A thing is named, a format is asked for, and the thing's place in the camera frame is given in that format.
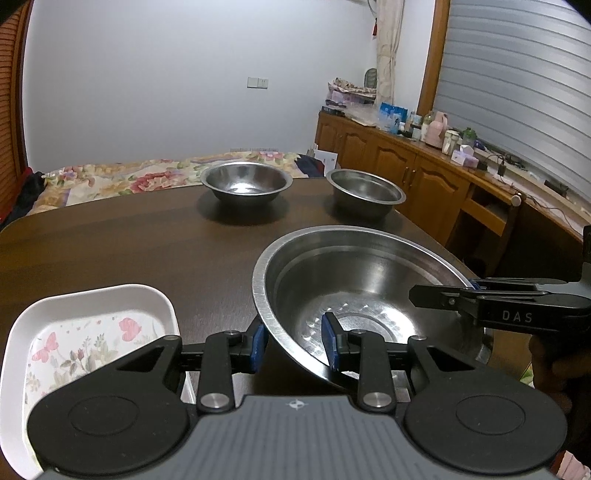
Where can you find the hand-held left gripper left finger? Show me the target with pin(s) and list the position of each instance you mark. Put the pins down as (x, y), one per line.
(258, 346)

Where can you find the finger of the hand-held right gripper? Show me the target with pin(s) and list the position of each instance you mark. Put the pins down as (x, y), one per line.
(438, 297)
(517, 285)

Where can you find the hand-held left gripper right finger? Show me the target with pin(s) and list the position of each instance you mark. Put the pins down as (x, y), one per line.
(330, 341)

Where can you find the large steel bowl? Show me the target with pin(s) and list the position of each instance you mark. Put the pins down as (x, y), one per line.
(369, 286)

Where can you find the small steel bowl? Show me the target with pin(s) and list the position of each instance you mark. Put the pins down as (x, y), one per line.
(364, 189)

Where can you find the large floral square plate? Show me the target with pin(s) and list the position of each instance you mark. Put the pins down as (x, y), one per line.
(92, 323)

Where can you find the medium steel bowl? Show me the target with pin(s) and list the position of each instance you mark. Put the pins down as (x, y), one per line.
(244, 177)

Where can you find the pink tissue box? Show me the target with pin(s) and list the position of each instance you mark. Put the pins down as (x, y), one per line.
(465, 156)

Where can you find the wooden cabinet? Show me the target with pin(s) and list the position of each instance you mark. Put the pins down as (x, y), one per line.
(392, 157)

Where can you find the green bottle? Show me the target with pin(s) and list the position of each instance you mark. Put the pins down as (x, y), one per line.
(468, 136)

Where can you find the white jar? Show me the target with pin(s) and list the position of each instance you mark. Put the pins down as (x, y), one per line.
(450, 141)

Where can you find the pink thermos bottle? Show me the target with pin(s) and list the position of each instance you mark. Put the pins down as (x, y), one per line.
(436, 129)

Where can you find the navy folded clothing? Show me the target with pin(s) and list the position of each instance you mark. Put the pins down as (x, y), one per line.
(309, 166)

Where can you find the white paper box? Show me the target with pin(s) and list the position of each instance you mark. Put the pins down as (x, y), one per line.
(328, 157)

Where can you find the blue and white box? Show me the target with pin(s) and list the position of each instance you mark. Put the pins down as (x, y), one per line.
(392, 113)

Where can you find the floral blanket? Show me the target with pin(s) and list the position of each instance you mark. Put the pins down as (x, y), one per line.
(138, 177)

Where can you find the pile of bags and cloth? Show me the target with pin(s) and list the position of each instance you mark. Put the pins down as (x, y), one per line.
(351, 90)

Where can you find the grey electric fan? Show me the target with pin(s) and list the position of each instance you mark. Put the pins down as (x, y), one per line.
(371, 76)

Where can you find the cream patterned curtain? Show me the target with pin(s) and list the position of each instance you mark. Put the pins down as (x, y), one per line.
(385, 55)

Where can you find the dark clothing with red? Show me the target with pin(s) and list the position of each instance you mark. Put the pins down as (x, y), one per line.
(23, 194)

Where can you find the slatted wooden wardrobe door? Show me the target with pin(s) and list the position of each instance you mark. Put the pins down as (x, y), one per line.
(11, 92)

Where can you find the white wall outlet strip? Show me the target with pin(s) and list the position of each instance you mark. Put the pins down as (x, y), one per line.
(258, 148)

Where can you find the wooden window frame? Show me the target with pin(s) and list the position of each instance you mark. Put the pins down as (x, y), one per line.
(434, 55)

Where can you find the white wall switch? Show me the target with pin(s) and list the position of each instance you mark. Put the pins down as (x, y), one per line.
(257, 82)

